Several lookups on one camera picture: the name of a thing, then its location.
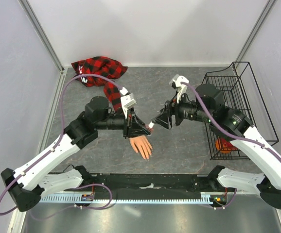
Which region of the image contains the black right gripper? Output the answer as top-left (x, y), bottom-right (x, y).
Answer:
top-left (152, 88), bottom-right (213, 129)

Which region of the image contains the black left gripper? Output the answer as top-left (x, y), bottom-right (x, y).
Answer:
top-left (96, 107), bottom-right (151, 139)

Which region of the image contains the red nail polish bottle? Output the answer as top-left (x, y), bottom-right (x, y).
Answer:
top-left (145, 125), bottom-right (154, 133)

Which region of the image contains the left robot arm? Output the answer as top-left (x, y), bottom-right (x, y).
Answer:
top-left (1, 95), bottom-right (151, 212)

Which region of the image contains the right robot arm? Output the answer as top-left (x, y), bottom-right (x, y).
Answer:
top-left (149, 82), bottom-right (281, 209)

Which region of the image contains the mannequin hand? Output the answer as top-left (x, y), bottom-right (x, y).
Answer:
top-left (129, 135), bottom-right (153, 160)

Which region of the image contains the orange cup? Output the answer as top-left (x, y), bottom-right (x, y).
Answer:
top-left (215, 137), bottom-right (237, 154)

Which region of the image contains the red black plaid shirt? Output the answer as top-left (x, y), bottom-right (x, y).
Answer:
top-left (71, 56), bottom-right (128, 114)

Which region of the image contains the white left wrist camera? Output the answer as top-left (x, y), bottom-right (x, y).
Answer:
top-left (119, 87), bottom-right (136, 118)

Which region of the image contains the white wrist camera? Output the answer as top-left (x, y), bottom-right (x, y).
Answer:
top-left (170, 74), bottom-right (189, 103)
top-left (119, 87), bottom-right (136, 118)

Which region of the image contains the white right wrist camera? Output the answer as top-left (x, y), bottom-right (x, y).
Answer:
top-left (170, 74), bottom-right (189, 103)

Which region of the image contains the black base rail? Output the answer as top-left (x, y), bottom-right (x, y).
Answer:
top-left (64, 165), bottom-right (238, 200)

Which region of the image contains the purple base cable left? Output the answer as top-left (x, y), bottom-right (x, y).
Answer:
top-left (28, 183), bottom-right (114, 221)

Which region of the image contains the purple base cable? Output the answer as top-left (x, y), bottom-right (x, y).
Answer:
top-left (198, 188), bottom-right (238, 210)
top-left (28, 183), bottom-right (114, 221)

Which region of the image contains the black wire rack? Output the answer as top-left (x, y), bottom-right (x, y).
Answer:
top-left (201, 61), bottom-right (280, 161)

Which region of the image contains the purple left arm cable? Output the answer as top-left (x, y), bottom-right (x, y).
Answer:
top-left (0, 73), bottom-right (124, 216)

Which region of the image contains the toothed cable duct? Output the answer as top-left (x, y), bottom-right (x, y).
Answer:
top-left (40, 189), bottom-right (213, 204)

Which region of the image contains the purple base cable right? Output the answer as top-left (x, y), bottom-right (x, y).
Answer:
top-left (198, 188), bottom-right (238, 210)

